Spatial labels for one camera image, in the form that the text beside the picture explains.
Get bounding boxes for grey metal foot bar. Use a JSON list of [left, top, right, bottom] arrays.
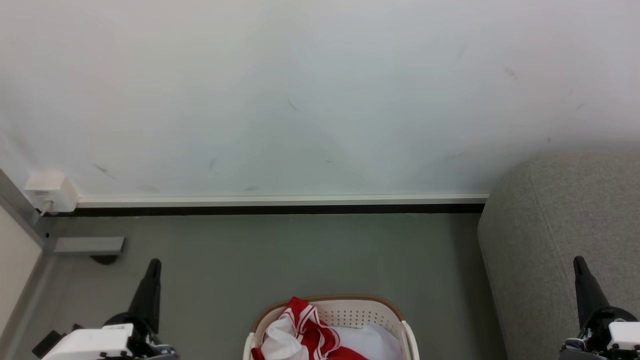
[[54, 236, 126, 256]]

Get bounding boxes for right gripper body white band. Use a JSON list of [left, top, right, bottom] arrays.
[[560, 306, 640, 360]]

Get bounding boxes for white laundry basket brown rim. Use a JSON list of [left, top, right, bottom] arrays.
[[242, 294, 421, 360]]

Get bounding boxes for plain white garment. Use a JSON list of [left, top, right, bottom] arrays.
[[335, 322, 404, 360]]

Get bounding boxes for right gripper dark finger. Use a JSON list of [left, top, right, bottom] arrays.
[[573, 256, 611, 330]]

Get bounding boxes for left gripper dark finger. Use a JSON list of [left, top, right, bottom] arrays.
[[127, 258, 162, 335]]

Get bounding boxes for white and black baseboard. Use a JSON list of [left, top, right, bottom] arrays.
[[42, 193, 490, 217]]

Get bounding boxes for grey fabric sofa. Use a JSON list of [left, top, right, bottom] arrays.
[[477, 152, 640, 360]]

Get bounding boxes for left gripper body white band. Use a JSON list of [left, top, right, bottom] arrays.
[[42, 313, 176, 360]]

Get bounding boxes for grey framed partition panel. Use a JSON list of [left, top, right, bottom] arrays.
[[0, 167, 57, 360]]

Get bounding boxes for white wall outlet box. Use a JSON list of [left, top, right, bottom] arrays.
[[23, 171, 80, 214]]

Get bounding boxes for red and white garment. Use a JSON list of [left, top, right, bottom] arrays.
[[250, 297, 371, 360]]

